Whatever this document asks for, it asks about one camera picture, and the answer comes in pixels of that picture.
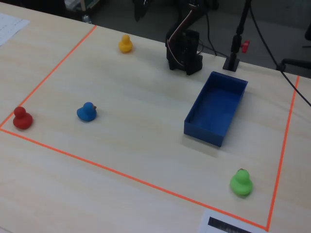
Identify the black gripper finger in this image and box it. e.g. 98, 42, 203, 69
132, 0, 152, 22

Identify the yellow rubber duck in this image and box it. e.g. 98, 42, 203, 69
118, 34, 134, 54

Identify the blue rubber duck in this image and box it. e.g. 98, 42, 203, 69
76, 101, 98, 123

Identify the blue plastic box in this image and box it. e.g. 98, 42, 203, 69
183, 70, 249, 148

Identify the red rubber duck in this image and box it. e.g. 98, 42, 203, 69
12, 106, 34, 130

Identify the green rubber duck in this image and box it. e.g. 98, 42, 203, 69
229, 168, 254, 197

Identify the red clamp knob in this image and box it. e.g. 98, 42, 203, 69
241, 39, 251, 54

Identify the white printed paper sheet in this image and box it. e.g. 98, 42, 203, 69
0, 13, 31, 47

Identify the black chair base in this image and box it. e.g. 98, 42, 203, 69
276, 23, 311, 73

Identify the white paper with black bar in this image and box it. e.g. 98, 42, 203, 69
198, 209, 268, 233

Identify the base servo wire bundle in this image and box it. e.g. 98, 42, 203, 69
167, 4, 198, 67

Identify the thin black cable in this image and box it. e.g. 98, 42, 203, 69
205, 11, 218, 57

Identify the black camera stand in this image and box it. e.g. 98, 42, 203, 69
222, 0, 253, 72

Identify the long black cable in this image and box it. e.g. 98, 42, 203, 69
249, 0, 311, 108

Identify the orange tape frame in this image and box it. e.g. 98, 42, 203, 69
0, 24, 300, 232

